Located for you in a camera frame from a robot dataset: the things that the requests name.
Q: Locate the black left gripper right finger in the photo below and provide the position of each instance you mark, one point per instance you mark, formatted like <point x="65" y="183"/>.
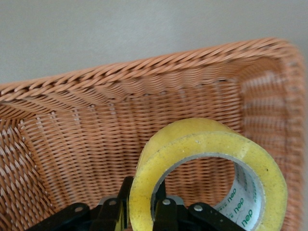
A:
<point x="168" y="216"/>

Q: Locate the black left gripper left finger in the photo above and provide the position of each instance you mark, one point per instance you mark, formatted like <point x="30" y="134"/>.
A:
<point x="108" y="214"/>

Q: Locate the yellow clear tape roll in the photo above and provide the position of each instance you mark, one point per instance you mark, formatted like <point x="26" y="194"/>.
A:
<point x="204" y="139"/>

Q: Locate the brown wicker basket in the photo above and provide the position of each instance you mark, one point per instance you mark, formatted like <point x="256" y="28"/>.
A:
<point x="96" y="132"/>

